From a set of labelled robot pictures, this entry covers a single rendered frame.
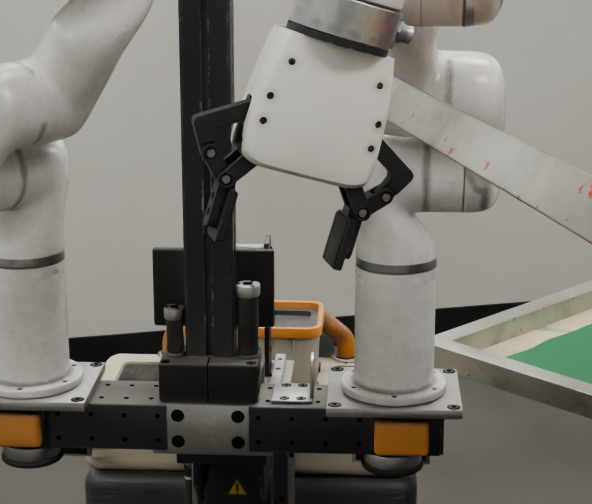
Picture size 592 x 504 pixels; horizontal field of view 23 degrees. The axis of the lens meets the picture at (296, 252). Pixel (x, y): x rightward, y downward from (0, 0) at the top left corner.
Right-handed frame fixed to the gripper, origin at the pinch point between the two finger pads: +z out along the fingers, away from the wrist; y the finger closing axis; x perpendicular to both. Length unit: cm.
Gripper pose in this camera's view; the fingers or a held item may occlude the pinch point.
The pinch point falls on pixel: (277, 239)
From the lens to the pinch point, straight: 106.5
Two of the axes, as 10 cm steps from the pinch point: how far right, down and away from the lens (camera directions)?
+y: -9.3, -2.2, -3.0
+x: 2.4, 2.6, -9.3
